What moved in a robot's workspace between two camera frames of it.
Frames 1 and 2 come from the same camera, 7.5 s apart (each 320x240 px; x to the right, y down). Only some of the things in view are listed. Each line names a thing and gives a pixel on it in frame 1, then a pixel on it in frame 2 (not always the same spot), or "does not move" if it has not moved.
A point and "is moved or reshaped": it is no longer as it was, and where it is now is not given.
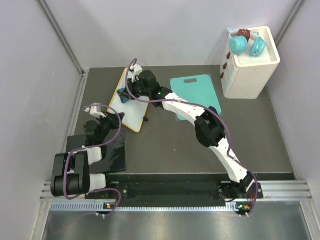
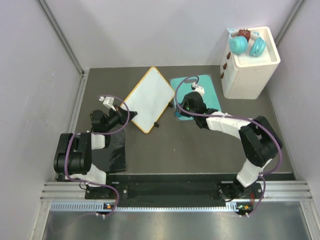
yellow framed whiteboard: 134,109 is moved or reshaped
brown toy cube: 245,33 does not move
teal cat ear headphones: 239,45 does not move
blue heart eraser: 124,96 -> 177,114
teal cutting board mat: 201,93 does not move
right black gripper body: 136,89 -> 184,114
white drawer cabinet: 244,76 does not move
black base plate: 159,191 does not move
